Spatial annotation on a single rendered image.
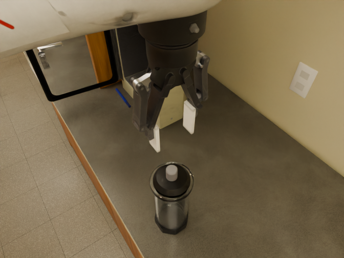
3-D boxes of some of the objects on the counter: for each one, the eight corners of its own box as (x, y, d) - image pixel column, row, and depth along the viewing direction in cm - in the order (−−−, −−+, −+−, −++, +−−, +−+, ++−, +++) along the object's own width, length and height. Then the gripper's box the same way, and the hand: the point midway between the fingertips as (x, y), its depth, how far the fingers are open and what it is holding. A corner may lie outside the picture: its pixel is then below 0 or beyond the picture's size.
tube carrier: (175, 194, 86) (176, 154, 70) (196, 221, 80) (202, 184, 65) (147, 212, 82) (141, 174, 66) (167, 242, 76) (165, 208, 60)
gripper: (211, 3, 43) (199, 107, 60) (91, 41, 35) (118, 148, 53) (244, 21, 39) (222, 128, 56) (117, 69, 31) (137, 175, 48)
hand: (172, 128), depth 52 cm, fingers open, 7 cm apart
